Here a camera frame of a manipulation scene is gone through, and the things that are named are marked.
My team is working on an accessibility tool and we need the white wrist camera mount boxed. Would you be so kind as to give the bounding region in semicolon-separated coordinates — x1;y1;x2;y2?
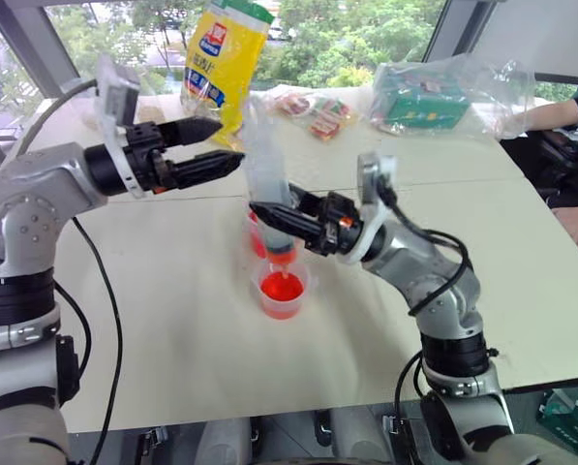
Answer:
336;152;399;266
96;53;147;200

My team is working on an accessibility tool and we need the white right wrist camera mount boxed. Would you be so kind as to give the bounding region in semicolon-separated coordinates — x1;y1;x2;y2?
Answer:
336;152;399;266

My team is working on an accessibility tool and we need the clear bag of red snacks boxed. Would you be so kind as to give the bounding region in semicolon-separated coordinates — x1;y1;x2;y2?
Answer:
252;84;365;142

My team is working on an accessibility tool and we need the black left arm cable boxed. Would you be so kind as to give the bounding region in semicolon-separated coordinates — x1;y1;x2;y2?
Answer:
53;216;125;465

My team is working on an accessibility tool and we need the large clear plastic syringe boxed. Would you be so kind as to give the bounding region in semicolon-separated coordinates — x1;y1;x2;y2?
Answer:
242;104;300;281

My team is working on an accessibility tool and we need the grey rounded shape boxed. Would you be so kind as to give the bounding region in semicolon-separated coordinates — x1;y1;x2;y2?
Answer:
198;415;254;465

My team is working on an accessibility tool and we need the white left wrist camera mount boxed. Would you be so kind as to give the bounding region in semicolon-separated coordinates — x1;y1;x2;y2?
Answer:
96;53;147;200

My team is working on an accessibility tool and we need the narrow clear cup red liquid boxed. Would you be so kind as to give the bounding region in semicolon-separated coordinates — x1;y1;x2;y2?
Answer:
246;208;271;262

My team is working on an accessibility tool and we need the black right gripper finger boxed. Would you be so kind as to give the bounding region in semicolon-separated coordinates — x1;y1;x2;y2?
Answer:
249;201;319;241
288;183;327;217

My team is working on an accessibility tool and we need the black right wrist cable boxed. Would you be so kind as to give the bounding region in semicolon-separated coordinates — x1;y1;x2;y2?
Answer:
373;169;474;319

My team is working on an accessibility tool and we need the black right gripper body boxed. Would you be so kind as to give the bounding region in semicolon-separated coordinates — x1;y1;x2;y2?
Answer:
296;191;367;259

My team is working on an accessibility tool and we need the wide clear cup red liquid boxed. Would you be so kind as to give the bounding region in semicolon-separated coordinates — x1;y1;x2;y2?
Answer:
251;260;313;321

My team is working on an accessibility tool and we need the green box in plastic bag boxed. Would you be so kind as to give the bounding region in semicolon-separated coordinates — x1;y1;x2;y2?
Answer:
369;51;537;141

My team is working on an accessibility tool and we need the person in black clothes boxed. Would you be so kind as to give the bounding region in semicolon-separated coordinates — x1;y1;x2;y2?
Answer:
500;84;578;273

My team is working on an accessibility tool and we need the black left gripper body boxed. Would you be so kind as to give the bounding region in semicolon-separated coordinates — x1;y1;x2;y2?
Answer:
117;121;181;196

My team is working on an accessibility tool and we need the green printed cardboard box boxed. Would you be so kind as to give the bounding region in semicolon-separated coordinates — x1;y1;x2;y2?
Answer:
381;64;470;131

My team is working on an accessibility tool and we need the black right arm base cable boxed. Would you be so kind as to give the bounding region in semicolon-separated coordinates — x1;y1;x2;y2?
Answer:
393;349;428;414

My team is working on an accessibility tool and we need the green and white carton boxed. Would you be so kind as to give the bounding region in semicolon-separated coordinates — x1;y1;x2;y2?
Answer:
534;385;578;455

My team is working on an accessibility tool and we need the dark window frame post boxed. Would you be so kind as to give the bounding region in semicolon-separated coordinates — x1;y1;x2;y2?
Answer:
0;0;82;100
422;0;465;64

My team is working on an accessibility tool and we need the grey left wrist cable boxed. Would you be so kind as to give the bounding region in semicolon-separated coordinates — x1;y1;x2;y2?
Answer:
6;78;100;161

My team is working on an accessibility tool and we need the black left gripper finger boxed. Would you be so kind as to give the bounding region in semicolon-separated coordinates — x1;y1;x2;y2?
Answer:
170;150;248;191
157;115;224;148

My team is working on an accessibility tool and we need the yellow snack bag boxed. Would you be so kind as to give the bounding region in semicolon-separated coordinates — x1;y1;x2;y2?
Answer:
179;0;276;152

